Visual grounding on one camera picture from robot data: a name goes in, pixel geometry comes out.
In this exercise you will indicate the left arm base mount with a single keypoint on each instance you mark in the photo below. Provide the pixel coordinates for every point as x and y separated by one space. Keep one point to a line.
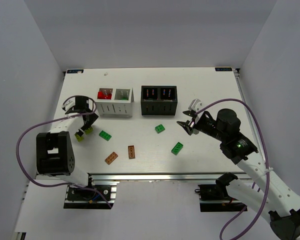
100 196

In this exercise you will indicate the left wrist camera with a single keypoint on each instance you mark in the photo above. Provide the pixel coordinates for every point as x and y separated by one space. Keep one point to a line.
67 105

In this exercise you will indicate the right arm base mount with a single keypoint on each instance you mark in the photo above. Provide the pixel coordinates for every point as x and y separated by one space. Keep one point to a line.
214 198

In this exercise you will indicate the green long lego brick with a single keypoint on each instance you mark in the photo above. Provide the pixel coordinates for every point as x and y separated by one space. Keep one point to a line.
177 148

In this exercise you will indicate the lime red lego stack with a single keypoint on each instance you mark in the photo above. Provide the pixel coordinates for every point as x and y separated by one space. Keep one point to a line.
79 136

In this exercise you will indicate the blue label sticker left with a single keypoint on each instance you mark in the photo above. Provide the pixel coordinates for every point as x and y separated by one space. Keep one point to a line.
74 71

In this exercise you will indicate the brown lego brick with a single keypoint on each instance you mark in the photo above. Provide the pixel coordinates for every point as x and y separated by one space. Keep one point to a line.
131 152

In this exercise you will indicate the orange lego brick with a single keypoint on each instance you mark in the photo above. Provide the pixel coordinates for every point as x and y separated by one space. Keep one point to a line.
111 158

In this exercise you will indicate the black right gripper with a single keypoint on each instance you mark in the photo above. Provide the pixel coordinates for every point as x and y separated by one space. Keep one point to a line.
195 123

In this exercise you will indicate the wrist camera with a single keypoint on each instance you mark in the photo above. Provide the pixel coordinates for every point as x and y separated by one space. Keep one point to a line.
67 105
195 106

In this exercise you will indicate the red arch lego brick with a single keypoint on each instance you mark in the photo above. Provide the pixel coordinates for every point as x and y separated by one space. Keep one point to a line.
103 95

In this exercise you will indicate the lime rounded lego brick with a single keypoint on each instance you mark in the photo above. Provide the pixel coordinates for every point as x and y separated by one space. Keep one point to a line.
88 130

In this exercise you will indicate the white two-compartment container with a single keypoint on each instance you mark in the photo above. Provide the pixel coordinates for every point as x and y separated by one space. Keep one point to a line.
115 107

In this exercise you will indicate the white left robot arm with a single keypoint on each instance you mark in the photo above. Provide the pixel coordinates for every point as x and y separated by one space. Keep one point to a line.
54 151

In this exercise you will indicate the black two-compartment container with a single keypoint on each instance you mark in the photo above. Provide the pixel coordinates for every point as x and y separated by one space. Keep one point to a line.
158 100

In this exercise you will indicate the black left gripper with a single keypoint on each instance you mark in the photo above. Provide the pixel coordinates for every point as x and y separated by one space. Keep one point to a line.
90 120

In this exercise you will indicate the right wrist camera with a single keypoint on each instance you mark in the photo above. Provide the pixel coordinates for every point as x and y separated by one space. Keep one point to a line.
195 106

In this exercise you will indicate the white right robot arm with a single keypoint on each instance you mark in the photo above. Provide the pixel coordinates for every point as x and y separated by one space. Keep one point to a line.
276 202

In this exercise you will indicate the blue label sticker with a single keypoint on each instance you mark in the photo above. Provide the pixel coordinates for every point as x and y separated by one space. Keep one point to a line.
223 69
74 71

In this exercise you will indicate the green square lego brick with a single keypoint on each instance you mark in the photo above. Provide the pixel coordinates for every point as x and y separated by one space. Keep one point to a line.
159 128

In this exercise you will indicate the blue label sticker right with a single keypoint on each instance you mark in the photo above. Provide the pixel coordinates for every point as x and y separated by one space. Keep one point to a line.
223 69

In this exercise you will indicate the green flat lego left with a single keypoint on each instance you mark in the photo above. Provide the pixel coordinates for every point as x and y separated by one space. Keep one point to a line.
104 135

